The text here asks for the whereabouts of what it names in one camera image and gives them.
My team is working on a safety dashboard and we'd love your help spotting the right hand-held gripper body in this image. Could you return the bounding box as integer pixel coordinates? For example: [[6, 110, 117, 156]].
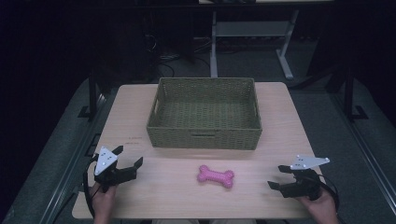
[[279, 154, 331, 202]]

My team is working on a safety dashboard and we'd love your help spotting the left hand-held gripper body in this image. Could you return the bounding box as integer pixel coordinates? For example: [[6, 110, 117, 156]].
[[92, 146, 138, 194]]

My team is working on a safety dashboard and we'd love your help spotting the person's right hand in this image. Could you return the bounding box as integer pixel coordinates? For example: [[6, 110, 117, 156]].
[[294, 187, 340, 221]]

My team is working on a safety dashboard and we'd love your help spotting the person's left hand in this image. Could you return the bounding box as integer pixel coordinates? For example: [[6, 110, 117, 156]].
[[89, 182, 118, 217]]

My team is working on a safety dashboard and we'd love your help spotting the pink bone toy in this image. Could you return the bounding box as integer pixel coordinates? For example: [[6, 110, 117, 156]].
[[196, 164, 235, 189]]

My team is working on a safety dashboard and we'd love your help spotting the green woven basket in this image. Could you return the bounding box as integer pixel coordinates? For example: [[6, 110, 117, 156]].
[[146, 77, 263, 151]]

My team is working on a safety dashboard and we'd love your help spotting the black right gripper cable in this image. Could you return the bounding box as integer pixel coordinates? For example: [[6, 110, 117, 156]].
[[317, 178, 341, 213]]

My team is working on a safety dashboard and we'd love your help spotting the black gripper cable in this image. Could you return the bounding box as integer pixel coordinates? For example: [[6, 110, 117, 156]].
[[317, 178, 341, 213], [82, 155, 100, 218]]

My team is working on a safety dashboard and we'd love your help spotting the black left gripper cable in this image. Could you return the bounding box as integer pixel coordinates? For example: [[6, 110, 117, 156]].
[[82, 155, 100, 218]]

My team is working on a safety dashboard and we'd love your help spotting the aluminium floor rail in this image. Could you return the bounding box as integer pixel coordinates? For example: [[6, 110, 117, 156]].
[[38, 92, 108, 224], [330, 92, 396, 216]]

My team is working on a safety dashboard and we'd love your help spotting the black metal post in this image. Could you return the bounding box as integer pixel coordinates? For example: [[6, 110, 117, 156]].
[[78, 69, 101, 119], [341, 66, 370, 123]]

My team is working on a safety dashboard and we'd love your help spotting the bundle of floor cables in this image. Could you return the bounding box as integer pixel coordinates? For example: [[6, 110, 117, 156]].
[[144, 32, 214, 78]]

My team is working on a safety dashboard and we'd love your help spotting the grey metal desk frame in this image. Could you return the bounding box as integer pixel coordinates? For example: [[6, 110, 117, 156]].
[[209, 8, 301, 80]]

